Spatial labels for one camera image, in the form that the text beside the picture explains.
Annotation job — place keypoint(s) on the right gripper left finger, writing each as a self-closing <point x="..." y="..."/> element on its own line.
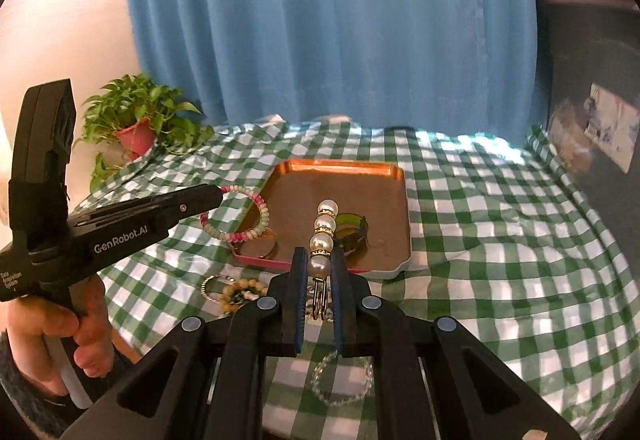
<point x="204" y="380"/>

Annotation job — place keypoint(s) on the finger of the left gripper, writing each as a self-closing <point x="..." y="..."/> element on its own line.
<point x="180" y="204"/>

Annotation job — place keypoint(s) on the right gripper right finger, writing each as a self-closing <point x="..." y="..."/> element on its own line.
<point x="434" y="379"/>

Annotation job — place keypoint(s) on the green black watch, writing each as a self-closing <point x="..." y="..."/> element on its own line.
<point x="351" y="232"/>

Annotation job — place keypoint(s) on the potted green plant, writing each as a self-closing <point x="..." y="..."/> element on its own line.
<point x="131" y="115"/>

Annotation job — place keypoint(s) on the green checkered tablecloth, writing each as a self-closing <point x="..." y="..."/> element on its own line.
<point x="501" y="240"/>

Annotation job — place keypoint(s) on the pink copper tray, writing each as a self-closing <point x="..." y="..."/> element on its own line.
<point x="372" y="223"/>

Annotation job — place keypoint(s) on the blue curtain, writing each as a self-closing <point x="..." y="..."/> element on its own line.
<point x="448" y="66"/>

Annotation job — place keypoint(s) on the clear storage bin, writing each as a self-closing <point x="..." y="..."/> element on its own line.
<point x="588" y="58"/>

